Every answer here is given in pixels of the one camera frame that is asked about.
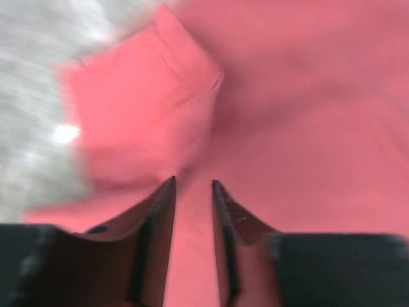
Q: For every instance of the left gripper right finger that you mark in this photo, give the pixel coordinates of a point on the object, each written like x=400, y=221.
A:
x=258, y=265

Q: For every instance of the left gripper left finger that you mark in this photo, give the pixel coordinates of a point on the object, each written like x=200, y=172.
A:
x=120, y=262

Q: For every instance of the salmon pink t shirt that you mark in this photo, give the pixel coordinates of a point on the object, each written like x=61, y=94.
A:
x=299, y=107

